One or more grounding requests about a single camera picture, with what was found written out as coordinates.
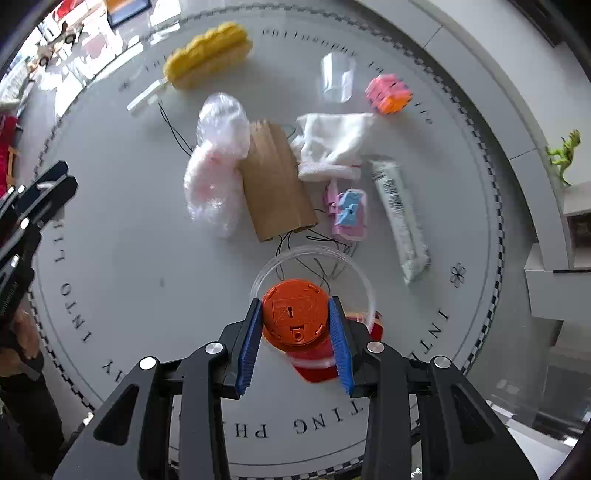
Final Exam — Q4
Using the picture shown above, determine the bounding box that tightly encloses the orange round plastic cap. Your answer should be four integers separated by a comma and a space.
261, 279, 334, 348

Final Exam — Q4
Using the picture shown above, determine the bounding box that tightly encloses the pink blue toy clip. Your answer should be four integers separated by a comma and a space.
323, 181, 369, 241

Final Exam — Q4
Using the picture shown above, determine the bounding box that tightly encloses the crumpled clear plastic bag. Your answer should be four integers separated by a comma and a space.
183, 92, 251, 238

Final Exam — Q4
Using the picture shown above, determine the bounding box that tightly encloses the yellow corn brush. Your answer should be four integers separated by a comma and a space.
127, 22, 254, 114

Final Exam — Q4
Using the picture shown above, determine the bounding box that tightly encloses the red white wrapper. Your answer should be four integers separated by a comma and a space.
284, 311, 385, 385

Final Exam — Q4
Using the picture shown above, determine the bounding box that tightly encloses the red box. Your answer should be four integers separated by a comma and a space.
0, 115, 19, 195

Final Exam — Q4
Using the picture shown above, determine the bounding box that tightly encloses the person's left hand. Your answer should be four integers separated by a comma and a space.
0, 308, 45, 380

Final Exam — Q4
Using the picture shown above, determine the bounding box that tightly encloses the clear plastic cup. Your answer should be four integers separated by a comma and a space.
320, 52, 356, 103

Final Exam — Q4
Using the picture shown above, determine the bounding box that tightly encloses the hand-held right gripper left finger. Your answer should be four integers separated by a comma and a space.
53, 299, 263, 480

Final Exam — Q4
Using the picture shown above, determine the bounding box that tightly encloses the green dinosaur toy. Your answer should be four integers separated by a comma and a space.
546, 129, 583, 188

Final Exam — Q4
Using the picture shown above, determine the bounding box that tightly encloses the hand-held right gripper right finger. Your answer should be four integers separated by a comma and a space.
329, 296, 539, 480

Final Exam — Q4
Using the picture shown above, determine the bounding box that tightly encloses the blue frame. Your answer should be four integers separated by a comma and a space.
106, 0, 153, 27

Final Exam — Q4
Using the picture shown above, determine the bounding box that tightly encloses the white cloth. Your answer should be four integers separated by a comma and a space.
290, 112, 376, 182

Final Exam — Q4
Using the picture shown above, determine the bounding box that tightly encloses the brown cardboard piece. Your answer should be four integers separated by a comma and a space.
238, 119, 319, 244

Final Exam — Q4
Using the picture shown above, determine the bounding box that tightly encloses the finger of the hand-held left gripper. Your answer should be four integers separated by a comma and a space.
16, 161, 70, 197
16, 176, 79, 227

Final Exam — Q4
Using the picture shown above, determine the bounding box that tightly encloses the pink orange cube toy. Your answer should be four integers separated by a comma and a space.
366, 75, 413, 115

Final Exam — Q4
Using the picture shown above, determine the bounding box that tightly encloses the person's left forearm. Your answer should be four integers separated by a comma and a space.
0, 369, 65, 478

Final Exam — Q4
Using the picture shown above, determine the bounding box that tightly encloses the black string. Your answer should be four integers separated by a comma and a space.
276, 229, 357, 283
158, 102, 194, 156

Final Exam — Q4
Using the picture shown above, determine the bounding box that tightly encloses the white toy car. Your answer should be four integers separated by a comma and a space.
36, 18, 86, 68

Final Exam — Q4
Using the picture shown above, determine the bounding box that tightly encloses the white printed packet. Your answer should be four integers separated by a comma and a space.
369, 158, 432, 286

